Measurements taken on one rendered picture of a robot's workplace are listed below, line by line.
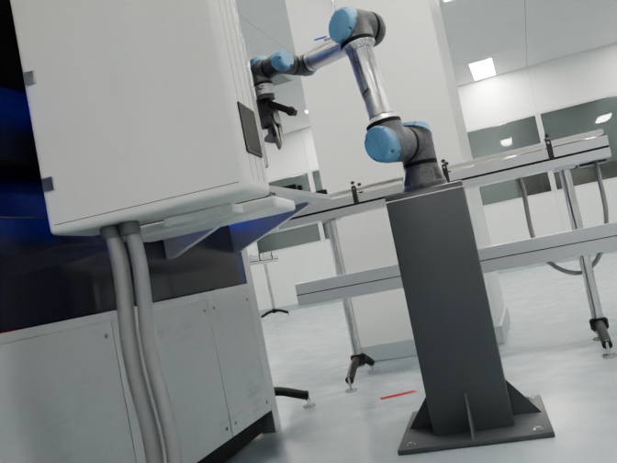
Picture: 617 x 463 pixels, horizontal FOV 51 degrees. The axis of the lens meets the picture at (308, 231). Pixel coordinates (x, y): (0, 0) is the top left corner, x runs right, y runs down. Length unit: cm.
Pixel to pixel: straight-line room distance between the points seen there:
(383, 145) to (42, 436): 125
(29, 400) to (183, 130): 69
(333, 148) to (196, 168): 255
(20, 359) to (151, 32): 79
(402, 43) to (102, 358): 275
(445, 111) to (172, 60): 252
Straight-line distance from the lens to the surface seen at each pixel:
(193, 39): 152
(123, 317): 159
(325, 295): 335
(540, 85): 1050
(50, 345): 167
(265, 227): 252
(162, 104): 152
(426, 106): 387
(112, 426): 182
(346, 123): 396
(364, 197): 325
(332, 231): 333
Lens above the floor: 60
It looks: 3 degrees up
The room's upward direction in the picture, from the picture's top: 11 degrees counter-clockwise
